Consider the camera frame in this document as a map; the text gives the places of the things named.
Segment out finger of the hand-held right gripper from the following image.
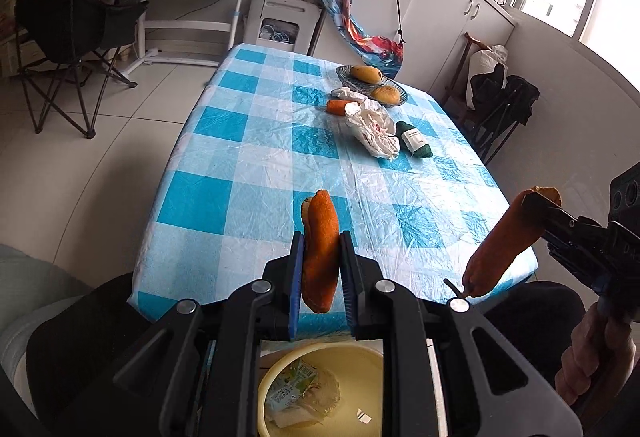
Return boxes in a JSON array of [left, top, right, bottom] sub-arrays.
[[545, 232, 608, 269], [521, 191, 608, 243]]

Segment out metal wire fruit bowl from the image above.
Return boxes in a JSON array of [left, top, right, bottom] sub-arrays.
[[336, 64, 408, 107]]

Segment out person's black trousers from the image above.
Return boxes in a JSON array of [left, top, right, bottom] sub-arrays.
[[27, 274, 586, 437]]

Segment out orange breaded food piece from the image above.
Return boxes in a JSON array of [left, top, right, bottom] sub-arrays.
[[300, 190, 342, 315]]

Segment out black folding chair with clothes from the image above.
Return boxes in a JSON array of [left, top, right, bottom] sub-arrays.
[[462, 64, 541, 165]]

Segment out white cabinet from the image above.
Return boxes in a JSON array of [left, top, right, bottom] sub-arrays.
[[307, 0, 517, 103]]

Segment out long orange carrot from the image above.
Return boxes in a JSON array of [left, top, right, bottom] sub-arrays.
[[444, 186, 562, 300]]

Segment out clear plastic bottle green label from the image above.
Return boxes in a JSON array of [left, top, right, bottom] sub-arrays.
[[296, 367, 342, 420]]

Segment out pale blue milk carton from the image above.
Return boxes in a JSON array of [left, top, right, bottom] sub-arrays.
[[265, 363, 319, 424]]

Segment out pale grey cloth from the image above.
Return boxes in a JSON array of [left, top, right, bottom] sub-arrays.
[[0, 244, 98, 418]]

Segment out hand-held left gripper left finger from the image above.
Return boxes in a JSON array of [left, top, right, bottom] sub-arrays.
[[114, 231, 306, 437]]

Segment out yellow mango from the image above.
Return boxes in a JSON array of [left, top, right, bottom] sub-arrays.
[[349, 65, 385, 83]]

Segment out dark wooden chair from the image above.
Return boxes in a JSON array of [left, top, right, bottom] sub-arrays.
[[442, 32, 493, 118]]

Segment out brown bread bun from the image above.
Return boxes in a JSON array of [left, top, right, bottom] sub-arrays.
[[369, 85, 401, 104]]

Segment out pale yellow plastic basin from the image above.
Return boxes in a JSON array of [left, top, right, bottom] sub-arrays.
[[257, 342, 385, 437]]

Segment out colourful printed bag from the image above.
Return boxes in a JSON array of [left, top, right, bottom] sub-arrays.
[[315, 0, 407, 80]]

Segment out white plastic sack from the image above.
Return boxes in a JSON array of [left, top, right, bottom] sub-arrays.
[[466, 44, 508, 103]]

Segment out short carrot piece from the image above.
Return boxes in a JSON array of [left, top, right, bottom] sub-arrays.
[[327, 100, 362, 116]]

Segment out crumpled white plastic bag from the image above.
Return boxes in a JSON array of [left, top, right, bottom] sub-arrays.
[[331, 87, 401, 161]]

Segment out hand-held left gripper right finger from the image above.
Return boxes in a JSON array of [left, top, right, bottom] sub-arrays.
[[339, 229, 583, 437]]

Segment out person's right hand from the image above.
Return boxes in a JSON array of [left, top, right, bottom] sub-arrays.
[[555, 302, 640, 410]]

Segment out white plastic stool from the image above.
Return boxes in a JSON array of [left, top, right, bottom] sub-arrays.
[[243, 0, 326, 55]]

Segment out dark green item white label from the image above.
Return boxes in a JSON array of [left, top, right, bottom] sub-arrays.
[[395, 120, 434, 160]]

